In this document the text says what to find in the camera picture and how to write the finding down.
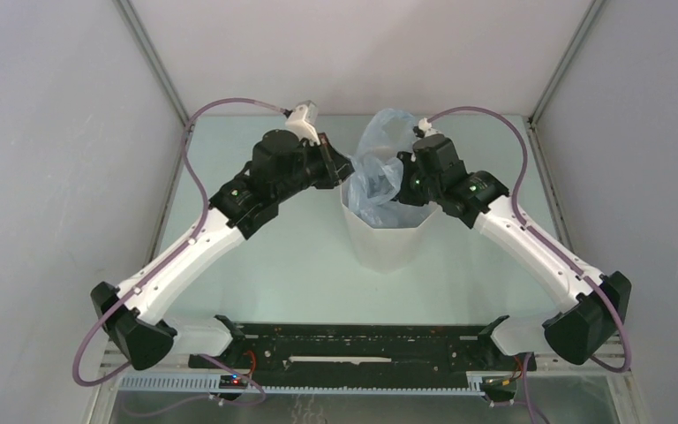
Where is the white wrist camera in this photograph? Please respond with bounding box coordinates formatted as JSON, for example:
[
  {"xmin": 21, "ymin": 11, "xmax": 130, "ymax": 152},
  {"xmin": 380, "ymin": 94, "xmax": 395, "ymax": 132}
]
[
  {"xmin": 412, "ymin": 118, "xmax": 439, "ymax": 140},
  {"xmin": 285, "ymin": 101, "xmax": 320, "ymax": 146}
]

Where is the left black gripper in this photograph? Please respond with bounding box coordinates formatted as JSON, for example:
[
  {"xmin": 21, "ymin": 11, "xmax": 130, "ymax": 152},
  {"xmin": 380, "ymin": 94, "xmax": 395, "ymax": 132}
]
[{"xmin": 274, "ymin": 132, "xmax": 358, "ymax": 203}]

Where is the white cable duct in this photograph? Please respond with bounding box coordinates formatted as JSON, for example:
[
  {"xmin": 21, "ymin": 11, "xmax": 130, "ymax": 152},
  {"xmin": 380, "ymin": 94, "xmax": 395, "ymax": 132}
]
[{"xmin": 118, "ymin": 372, "xmax": 485, "ymax": 397}]

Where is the aluminium frame post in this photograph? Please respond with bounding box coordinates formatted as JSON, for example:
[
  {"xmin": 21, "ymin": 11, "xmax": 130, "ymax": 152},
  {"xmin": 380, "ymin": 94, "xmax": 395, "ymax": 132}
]
[
  {"xmin": 112, "ymin": 0, "xmax": 190, "ymax": 125},
  {"xmin": 529, "ymin": 0, "xmax": 608, "ymax": 127}
]

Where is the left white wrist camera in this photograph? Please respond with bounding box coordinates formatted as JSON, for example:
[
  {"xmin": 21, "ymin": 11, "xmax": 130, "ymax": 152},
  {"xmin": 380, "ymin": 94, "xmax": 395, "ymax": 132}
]
[{"xmin": 285, "ymin": 101, "xmax": 320, "ymax": 146}]

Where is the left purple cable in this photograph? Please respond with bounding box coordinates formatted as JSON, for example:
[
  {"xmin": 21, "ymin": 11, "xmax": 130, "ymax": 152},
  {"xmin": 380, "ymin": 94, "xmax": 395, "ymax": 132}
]
[{"xmin": 72, "ymin": 96, "xmax": 290, "ymax": 389}]

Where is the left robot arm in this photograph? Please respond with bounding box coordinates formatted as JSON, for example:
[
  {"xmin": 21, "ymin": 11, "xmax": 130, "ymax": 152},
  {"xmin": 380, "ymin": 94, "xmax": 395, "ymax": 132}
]
[{"xmin": 91, "ymin": 130, "xmax": 353, "ymax": 370}]

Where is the left circuit board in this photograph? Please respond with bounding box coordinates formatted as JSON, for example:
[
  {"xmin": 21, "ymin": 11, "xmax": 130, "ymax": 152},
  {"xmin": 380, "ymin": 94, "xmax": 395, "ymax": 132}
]
[{"xmin": 217, "ymin": 375, "xmax": 250, "ymax": 390}]

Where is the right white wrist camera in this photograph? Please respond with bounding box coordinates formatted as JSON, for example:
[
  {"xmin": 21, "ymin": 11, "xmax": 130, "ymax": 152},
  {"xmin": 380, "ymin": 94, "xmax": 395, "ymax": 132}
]
[{"xmin": 412, "ymin": 118, "xmax": 439, "ymax": 140}]

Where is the circuit board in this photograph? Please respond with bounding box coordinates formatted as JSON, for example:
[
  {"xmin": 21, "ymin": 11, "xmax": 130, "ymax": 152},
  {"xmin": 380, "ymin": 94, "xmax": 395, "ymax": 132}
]
[
  {"xmin": 480, "ymin": 376, "xmax": 519, "ymax": 391},
  {"xmin": 217, "ymin": 375, "xmax": 250, "ymax": 390}
]

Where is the blue plastic trash bag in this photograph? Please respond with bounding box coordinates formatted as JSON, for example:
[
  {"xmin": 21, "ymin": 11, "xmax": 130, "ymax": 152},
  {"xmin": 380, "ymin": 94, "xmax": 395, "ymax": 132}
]
[{"xmin": 344, "ymin": 109, "xmax": 433, "ymax": 229}]

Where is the right aluminium frame post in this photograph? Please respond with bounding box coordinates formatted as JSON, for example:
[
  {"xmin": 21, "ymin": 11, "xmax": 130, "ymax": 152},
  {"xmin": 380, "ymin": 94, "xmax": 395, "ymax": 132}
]
[{"xmin": 529, "ymin": 0, "xmax": 608, "ymax": 127}]

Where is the white trash bin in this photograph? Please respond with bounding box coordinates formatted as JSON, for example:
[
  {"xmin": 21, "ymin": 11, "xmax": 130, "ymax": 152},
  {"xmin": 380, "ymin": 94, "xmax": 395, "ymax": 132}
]
[{"xmin": 340, "ymin": 183, "xmax": 441, "ymax": 274}]

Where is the left aluminium frame post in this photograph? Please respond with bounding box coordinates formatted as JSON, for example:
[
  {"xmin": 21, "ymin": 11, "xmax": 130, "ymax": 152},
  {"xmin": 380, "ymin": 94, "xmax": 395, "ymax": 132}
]
[{"xmin": 112, "ymin": 0, "xmax": 190, "ymax": 125}]

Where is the right circuit board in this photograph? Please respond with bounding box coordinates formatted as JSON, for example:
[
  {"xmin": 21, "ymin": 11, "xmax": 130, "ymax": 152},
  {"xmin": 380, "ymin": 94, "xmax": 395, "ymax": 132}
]
[{"xmin": 480, "ymin": 376, "xmax": 519, "ymax": 391}]

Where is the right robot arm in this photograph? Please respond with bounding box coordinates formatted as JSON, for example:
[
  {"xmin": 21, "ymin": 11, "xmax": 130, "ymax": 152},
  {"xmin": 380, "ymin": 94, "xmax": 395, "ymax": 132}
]
[{"xmin": 395, "ymin": 134, "xmax": 632, "ymax": 369}]

